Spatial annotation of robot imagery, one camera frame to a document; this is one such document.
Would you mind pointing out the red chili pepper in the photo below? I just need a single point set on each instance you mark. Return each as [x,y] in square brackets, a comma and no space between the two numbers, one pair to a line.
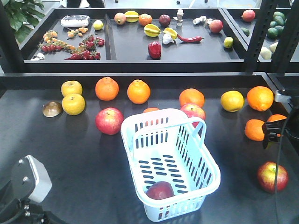
[190,39]

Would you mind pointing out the orange back centre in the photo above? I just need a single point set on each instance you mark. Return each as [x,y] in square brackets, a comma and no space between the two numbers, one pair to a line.
[138,92]

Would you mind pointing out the small orange right front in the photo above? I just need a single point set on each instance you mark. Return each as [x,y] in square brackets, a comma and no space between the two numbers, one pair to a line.
[253,129]

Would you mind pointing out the orange behind basket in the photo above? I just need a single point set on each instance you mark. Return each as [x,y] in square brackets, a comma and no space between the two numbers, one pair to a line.
[191,95]
[151,109]

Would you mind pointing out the yellow pear back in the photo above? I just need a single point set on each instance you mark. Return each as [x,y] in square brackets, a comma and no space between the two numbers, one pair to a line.
[70,87]

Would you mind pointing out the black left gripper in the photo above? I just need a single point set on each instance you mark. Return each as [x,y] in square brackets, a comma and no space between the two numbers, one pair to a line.
[15,205]

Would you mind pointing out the red apple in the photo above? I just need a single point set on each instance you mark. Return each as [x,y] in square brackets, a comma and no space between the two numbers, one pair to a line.
[109,120]
[266,177]
[193,110]
[160,190]

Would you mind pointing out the orange behind basket right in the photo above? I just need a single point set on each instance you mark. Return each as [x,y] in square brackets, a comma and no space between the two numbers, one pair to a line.
[191,95]

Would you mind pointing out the black wooden produce stand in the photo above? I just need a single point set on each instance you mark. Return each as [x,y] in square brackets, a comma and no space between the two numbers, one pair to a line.
[89,170]

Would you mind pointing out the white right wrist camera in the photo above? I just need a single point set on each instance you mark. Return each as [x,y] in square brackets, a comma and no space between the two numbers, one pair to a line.
[282,96]

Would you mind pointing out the small orange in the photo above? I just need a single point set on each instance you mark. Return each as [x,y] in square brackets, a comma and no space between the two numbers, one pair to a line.
[276,117]
[253,129]

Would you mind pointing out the small orange far right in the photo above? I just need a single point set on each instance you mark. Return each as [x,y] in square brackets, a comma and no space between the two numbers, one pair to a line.
[276,117]

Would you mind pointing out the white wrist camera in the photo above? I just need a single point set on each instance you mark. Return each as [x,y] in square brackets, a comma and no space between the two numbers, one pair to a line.
[282,96]
[30,179]

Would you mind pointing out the light blue plastic basket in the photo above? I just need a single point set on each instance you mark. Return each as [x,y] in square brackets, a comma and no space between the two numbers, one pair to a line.
[167,145]

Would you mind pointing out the yellow pear front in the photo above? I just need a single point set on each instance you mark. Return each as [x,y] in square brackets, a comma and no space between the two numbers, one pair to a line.
[73,104]

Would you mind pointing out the orange back left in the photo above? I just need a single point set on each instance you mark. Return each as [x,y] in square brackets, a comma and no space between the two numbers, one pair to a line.
[106,89]

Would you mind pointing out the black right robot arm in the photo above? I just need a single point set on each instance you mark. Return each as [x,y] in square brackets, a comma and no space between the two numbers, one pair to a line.
[294,113]

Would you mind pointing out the green potted plant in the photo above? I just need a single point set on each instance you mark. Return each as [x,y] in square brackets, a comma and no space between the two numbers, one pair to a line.
[23,16]

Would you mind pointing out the yellow round citrus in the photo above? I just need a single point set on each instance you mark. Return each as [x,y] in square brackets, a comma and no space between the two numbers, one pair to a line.
[232,101]

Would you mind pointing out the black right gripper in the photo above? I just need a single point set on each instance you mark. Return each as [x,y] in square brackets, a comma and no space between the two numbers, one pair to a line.
[288,127]

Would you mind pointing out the white garlic bulb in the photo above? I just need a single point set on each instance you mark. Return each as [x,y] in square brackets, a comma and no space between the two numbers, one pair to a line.
[167,39]

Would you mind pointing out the yellow pear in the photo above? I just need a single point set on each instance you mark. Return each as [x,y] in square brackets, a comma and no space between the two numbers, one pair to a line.
[70,87]
[73,104]

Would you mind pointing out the brown mushroom half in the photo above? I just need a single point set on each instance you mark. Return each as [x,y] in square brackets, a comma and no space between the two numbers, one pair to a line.
[52,109]

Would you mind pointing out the orange with navel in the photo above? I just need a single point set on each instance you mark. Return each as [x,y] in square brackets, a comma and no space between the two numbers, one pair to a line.
[260,98]

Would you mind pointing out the white electronic device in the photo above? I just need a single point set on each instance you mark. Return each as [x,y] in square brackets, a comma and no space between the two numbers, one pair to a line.
[75,21]

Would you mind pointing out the orange behind basket left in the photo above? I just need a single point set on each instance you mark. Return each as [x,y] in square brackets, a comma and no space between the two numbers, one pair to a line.
[151,109]

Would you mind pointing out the red bell pepper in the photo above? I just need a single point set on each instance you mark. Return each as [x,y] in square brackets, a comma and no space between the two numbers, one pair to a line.
[154,50]

